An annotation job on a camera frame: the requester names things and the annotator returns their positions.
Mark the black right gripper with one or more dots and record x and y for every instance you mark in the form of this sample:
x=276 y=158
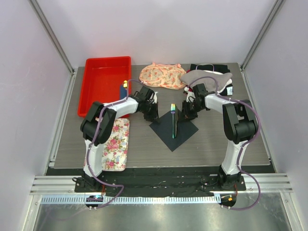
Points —
x=186 y=114

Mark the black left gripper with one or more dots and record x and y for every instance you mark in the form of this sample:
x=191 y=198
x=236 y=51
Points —
x=154 y=115

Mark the dark metal knife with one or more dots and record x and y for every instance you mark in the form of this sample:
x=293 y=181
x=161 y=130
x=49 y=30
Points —
x=176 y=118

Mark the iridescent rainbow fork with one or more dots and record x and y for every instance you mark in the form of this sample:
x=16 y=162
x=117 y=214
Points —
x=173 y=110

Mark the dark navy paper napkin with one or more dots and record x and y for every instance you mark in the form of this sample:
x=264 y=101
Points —
x=163 y=129

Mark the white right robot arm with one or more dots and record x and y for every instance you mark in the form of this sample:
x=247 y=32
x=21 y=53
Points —
x=240 y=123

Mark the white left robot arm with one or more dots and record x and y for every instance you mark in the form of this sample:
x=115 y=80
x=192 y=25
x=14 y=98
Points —
x=98 y=124

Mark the orange patterned cloth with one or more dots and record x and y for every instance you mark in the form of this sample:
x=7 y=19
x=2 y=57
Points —
x=163 y=75

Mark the grey cloth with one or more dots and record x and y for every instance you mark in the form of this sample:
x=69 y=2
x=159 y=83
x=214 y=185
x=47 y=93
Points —
x=212 y=81

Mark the white cloth with print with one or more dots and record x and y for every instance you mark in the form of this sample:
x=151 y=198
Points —
x=227 y=90

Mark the black cloth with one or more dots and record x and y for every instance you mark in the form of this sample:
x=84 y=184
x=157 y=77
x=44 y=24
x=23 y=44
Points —
x=219 y=68

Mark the floral rectangular tray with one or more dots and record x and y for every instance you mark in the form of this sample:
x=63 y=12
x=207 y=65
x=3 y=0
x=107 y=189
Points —
x=112 y=155

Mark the red plastic bin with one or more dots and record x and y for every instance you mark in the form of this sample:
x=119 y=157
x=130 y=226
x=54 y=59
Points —
x=102 y=80

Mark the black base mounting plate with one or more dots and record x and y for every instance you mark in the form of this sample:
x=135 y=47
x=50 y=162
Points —
x=153 y=181

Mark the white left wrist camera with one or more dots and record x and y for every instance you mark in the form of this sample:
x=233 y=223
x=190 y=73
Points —
x=153 y=99

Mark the white slotted cable duct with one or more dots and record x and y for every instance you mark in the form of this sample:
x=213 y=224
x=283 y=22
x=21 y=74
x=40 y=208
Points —
x=93 y=199

